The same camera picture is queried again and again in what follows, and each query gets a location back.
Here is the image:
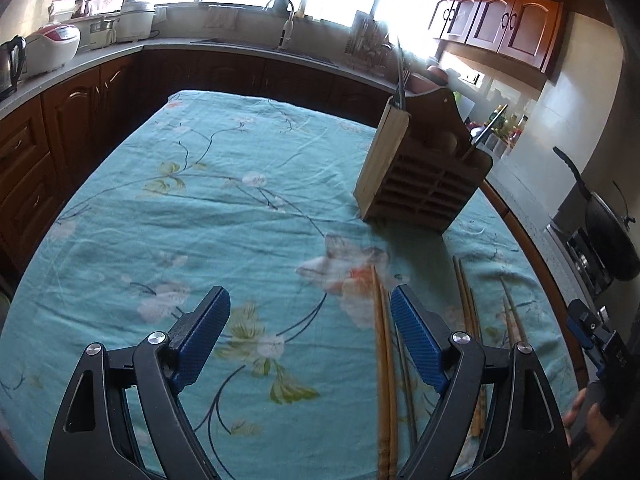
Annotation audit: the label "brown wooden chopstick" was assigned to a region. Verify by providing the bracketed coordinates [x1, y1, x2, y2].
[452, 256, 487, 438]

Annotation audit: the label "light wooden chopstick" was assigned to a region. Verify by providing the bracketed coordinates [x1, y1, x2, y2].
[370, 266, 390, 479]

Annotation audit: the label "person's right hand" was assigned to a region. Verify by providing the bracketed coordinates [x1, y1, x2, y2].
[563, 382, 615, 448]

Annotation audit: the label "brown chopstick far right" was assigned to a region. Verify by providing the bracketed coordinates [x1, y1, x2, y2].
[500, 278, 527, 346]

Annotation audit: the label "dark thin chopstick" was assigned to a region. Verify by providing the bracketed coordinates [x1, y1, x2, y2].
[395, 327, 418, 452]

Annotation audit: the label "condiment bottles group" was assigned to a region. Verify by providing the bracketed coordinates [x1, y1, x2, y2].
[482, 105, 528, 159]

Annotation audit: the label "metal utensil in holder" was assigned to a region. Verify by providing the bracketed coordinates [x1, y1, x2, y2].
[462, 104, 509, 160]

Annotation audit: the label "wooden utensil holder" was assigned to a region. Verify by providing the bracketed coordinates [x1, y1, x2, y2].
[354, 87, 492, 234]

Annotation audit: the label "teal floral tablecloth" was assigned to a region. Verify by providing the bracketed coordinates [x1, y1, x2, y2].
[1, 91, 577, 479]

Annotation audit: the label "pink plastic basin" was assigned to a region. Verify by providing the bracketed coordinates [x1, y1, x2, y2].
[407, 65, 449, 94]

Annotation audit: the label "dark utensil in holder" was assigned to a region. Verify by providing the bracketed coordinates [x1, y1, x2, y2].
[394, 39, 407, 110]

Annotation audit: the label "white red rice cooker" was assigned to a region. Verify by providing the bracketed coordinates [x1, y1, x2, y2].
[23, 24, 81, 78]

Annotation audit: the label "black electric kettle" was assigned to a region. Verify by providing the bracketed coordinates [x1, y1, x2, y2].
[0, 35, 26, 101]

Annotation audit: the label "dish drying rack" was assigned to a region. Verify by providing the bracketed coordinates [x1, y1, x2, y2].
[344, 11, 394, 70]

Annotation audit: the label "white pot appliance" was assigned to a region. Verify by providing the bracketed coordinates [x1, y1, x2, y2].
[115, 0, 155, 44]

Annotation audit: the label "chrome sink faucet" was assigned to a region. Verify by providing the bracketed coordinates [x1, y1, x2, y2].
[262, 0, 295, 51]

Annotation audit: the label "black wok with handle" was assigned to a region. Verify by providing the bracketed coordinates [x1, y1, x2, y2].
[552, 146, 639, 282]

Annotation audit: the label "upper wooden wall cabinets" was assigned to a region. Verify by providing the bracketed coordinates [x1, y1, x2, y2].
[428, 0, 610, 76]

